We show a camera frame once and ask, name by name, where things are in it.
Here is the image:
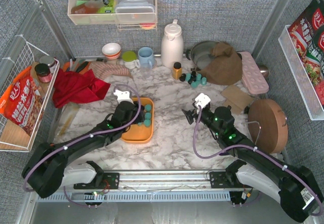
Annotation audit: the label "green capsule number 3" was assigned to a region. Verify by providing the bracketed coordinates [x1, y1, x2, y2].
[145, 104, 152, 112]

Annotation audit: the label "green capsule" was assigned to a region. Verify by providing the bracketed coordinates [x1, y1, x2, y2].
[143, 119, 151, 127]
[145, 112, 152, 120]

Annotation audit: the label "orange plastic storage basket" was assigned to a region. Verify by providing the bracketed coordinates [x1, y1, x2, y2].
[121, 97, 154, 144]

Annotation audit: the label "brown cardboard sheet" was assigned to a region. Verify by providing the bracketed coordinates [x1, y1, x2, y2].
[221, 85, 254, 115]

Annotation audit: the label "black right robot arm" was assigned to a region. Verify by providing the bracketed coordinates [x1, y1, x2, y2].
[183, 105, 323, 223]

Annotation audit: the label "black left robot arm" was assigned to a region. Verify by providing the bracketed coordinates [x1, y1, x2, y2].
[22, 101, 144, 198]

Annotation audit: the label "yellow bottle black cap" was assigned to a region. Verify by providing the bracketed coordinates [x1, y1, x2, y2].
[172, 62, 182, 80]

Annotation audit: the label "striped pink cloth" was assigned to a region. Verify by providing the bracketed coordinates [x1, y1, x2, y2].
[89, 61, 132, 80]

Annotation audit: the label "green lidded cup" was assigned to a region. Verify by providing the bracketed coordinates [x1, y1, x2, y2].
[122, 51, 140, 69]

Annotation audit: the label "blue mug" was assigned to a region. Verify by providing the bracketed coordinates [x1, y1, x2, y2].
[138, 47, 155, 68]

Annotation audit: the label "brown cloth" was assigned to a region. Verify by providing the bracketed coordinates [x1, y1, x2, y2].
[199, 42, 242, 86]

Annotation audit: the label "steel pot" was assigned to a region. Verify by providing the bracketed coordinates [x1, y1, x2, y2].
[185, 41, 219, 70]

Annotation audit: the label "white orange striped bowl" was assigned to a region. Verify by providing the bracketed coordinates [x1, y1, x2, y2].
[102, 43, 121, 59]

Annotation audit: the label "red cloth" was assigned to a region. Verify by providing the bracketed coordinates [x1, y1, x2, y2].
[52, 69, 110, 108]

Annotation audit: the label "pink ice cube tray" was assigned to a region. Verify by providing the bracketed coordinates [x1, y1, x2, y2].
[238, 52, 269, 95]

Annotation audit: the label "white thermos jug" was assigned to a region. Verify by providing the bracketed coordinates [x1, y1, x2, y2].
[161, 19, 184, 68]

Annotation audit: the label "round wooden board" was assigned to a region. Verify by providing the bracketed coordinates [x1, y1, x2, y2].
[248, 99, 288, 154]

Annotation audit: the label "red jam jar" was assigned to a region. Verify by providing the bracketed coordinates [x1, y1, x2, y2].
[34, 63, 52, 83]

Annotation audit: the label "clear plastic food containers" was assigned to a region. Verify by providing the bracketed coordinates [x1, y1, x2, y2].
[114, 0, 155, 24]

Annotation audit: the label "orange snack bag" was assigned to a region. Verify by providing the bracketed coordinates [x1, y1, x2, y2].
[1, 66, 43, 136]

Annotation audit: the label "red noodle package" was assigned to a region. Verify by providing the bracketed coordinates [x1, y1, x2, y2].
[288, 0, 323, 104]

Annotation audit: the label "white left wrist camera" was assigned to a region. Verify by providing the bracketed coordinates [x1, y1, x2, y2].
[113, 89, 133, 103]

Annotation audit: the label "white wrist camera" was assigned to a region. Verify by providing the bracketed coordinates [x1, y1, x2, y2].
[194, 93, 211, 109]
[113, 89, 133, 103]

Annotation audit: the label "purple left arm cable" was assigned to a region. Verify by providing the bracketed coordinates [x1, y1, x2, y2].
[22, 84, 142, 207]

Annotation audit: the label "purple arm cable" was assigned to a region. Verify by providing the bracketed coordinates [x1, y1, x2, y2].
[192, 104, 323, 216]
[22, 84, 142, 207]

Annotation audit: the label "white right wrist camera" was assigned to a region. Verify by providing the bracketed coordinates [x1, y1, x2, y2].
[194, 93, 211, 109]

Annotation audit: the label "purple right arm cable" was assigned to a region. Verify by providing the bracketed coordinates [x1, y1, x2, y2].
[192, 104, 323, 216]

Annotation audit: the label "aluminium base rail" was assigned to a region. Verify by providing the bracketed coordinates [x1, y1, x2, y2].
[27, 169, 304, 191]

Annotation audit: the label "cream wall rack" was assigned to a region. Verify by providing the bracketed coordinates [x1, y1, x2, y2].
[67, 0, 157, 30]

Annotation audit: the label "white wire wall basket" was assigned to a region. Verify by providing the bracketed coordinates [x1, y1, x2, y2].
[1, 35, 60, 152]

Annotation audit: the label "white side wall rack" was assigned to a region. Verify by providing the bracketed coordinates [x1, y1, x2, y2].
[278, 25, 323, 121]

